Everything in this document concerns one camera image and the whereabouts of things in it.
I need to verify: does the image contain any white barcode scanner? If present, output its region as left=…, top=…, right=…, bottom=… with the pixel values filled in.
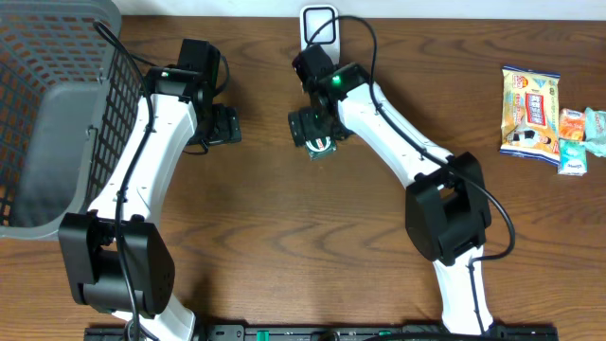
left=299, top=4, right=342, bottom=65

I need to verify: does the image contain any light blue small packet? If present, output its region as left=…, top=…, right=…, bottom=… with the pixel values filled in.
left=584, top=107, right=606, bottom=157

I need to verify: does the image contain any dark green round-label packet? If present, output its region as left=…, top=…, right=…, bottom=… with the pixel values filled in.
left=304, top=136, right=337, bottom=161

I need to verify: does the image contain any orange small packet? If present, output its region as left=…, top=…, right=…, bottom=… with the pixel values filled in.
left=559, top=109, right=586, bottom=141

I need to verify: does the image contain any green white packet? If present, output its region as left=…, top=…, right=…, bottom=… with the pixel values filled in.
left=558, top=139, right=587, bottom=176

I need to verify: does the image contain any large yellow snack bag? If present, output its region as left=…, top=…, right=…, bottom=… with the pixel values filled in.
left=500, top=65, right=561, bottom=166

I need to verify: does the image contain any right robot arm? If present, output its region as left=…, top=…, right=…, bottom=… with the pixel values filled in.
left=288, top=45, right=493, bottom=335

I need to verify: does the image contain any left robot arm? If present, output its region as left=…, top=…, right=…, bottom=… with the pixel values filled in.
left=58, top=39, right=241, bottom=340

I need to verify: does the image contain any grey plastic mesh basket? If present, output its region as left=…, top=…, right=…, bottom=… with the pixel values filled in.
left=1, top=0, right=140, bottom=240

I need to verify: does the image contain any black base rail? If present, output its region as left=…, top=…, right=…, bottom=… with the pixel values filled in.
left=84, top=322, right=560, bottom=341

